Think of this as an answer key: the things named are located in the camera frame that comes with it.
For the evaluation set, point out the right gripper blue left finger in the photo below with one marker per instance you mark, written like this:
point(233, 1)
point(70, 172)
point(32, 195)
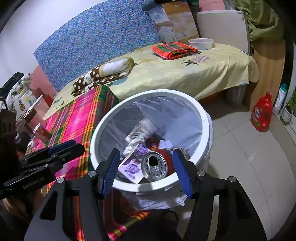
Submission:
point(107, 172)

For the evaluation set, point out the blue floral headboard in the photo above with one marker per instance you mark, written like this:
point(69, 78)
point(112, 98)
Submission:
point(97, 35)

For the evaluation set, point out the translucent trash bag liner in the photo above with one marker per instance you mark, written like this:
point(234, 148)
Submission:
point(162, 194)

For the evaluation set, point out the yellow bed sheet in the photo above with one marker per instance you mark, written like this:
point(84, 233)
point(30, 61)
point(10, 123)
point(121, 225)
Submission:
point(199, 75)

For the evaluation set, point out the pink storage box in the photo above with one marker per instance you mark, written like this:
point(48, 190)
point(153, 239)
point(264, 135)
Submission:
point(40, 105)

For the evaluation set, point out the patterned paper cup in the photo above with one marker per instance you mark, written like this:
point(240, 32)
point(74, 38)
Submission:
point(129, 148)
point(143, 130)

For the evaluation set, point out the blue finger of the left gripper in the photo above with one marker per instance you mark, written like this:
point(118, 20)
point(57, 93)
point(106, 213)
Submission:
point(55, 149)
point(55, 162)

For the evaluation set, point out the wooden board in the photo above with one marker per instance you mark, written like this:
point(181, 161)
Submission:
point(270, 59)

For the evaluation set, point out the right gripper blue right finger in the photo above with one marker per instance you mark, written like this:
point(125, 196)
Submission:
point(186, 172)

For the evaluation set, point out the pink brown milk carton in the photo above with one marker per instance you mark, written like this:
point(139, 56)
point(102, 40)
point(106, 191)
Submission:
point(41, 133)

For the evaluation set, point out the small potted plant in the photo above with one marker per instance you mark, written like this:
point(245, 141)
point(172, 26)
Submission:
point(287, 112)

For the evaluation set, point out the white plastic bowl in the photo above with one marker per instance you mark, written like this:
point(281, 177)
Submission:
point(201, 43)

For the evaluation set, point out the pineapple print bedding bundle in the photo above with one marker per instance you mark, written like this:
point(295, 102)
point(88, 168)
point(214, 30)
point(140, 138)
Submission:
point(21, 97)

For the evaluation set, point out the pink plaid tablecloth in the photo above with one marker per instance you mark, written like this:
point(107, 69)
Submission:
point(77, 121)

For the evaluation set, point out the folded red plaid cloth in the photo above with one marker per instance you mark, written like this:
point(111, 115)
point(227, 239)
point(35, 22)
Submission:
point(173, 50)

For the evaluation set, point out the white teal bottle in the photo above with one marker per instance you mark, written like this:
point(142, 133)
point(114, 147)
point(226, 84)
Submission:
point(280, 98)

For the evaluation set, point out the pink brown tumbler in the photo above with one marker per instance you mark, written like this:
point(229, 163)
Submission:
point(32, 119)

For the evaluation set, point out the white round trash bin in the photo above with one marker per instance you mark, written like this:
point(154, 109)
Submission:
point(150, 138)

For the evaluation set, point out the cardboard bedding box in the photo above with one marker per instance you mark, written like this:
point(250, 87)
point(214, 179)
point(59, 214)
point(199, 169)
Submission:
point(173, 20)

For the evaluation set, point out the purple milk carton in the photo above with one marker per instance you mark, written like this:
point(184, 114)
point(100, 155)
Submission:
point(131, 167)

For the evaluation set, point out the red soda can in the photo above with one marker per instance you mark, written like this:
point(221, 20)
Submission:
point(158, 164)

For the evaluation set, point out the red detergent bottle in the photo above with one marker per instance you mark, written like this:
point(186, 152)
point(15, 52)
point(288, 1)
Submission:
point(262, 113)

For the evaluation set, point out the black clothing on bundle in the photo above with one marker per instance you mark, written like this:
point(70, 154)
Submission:
point(11, 82)

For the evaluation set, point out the person left hand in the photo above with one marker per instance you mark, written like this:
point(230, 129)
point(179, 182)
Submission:
point(26, 206)

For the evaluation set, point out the brown polka dot blanket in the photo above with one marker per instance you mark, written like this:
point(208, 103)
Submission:
point(102, 75)

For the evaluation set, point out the green curtain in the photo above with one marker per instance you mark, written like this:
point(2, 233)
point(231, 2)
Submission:
point(263, 22)

